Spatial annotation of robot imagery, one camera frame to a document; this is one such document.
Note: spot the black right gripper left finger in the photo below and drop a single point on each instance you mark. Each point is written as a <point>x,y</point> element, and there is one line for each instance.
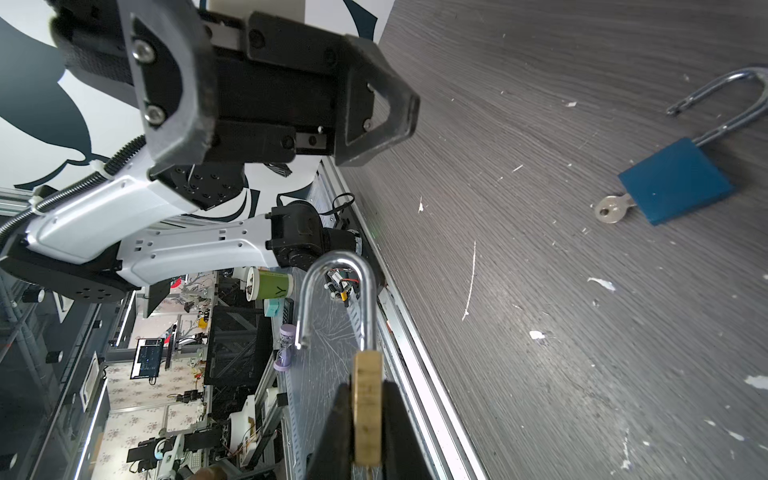
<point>332,459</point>

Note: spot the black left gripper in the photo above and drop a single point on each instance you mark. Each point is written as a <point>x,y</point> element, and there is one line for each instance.
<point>284,88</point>

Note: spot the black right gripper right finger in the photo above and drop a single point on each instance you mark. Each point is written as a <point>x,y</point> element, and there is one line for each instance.
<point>402,456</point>

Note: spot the brass padlock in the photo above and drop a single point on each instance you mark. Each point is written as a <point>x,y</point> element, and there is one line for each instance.
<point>367,373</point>

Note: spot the blue padlock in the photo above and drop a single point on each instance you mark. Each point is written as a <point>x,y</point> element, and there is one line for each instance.
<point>681,178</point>

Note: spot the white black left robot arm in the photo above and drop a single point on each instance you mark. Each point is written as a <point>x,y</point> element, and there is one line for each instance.
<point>101,222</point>

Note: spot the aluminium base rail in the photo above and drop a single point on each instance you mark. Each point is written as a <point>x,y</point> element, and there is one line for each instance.
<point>443,439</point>

